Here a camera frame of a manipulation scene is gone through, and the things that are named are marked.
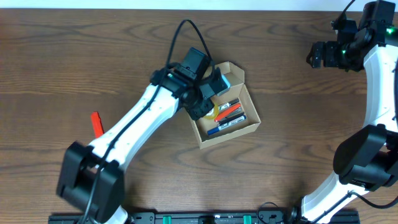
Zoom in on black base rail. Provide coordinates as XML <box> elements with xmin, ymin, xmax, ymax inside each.
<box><xmin>48</xmin><ymin>210</ymin><xmax>361</xmax><ymax>224</ymax></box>

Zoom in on yellow tape roll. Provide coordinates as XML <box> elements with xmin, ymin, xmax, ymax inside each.
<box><xmin>204</xmin><ymin>104</ymin><xmax>219</xmax><ymax>119</ymax></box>

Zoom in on cardboard box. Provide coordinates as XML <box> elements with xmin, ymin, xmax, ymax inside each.
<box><xmin>190</xmin><ymin>62</ymin><xmax>261</xmax><ymax>149</ymax></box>

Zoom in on black whiteboard marker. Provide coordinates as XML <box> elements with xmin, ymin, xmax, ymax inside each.
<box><xmin>218</xmin><ymin>98</ymin><xmax>239</xmax><ymax>111</ymax></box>

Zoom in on blue whiteboard marker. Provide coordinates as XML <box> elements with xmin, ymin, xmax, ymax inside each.
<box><xmin>207</xmin><ymin>115</ymin><xmax>246</xmax><ymax>135</ymax></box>

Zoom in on red black stapler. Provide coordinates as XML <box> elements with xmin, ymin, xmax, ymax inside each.
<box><xmin>214</xmin><ymin>103</ymin><xmax>242</xmax><ymax>124</ymax></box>

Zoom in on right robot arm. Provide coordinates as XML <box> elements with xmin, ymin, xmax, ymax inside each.
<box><xmin>289</xmin><ymin>0</ymin><xmax>397</xmax><ymax>223</ymax></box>

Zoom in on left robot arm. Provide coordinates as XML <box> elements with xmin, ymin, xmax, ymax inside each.
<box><xmin>56</xmin><ymin>48</ymin><xmax>223</xmax><ymax>223</ymax></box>

